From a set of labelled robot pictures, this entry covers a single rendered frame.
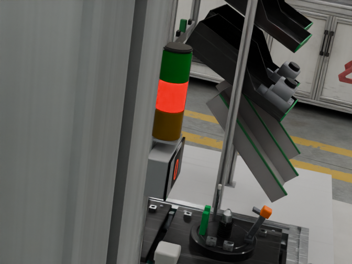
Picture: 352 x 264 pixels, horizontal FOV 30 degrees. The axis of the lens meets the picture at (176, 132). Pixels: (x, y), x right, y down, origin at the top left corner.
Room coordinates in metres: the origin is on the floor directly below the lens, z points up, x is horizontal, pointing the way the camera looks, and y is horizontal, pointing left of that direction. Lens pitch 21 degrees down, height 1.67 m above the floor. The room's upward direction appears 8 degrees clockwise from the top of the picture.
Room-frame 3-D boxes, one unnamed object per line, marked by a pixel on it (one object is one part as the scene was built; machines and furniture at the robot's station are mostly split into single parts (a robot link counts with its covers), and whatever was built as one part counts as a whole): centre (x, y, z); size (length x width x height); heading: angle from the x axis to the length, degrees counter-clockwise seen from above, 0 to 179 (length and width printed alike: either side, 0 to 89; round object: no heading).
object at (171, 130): (1.03, 0.02, 1.28); 0.05 x 0.05 x 0.05
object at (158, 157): (1.03, 0.02, 1.29); 0.12 x 0.05 x 0.25; 171
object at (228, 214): (1.20, -0.13, 1.04); 0.02 x 0.02 x 0.03
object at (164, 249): (1.12, -0.02, 0.97); 0.05 x 0.05 x 0.04; 81
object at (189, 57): (1.03, 0.02, 1.38); 0.05 x 0.05 x 0.05
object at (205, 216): (1.19, -0.08, 1.01); 0.01 x 0.01 x 0.05; 81
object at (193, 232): (1.20, -0.13, 0.98); 0.14 x 0.14 x 0.02
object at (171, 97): (1.03, 0.02, 1.33); 0.05 x 0.05 x 0.05
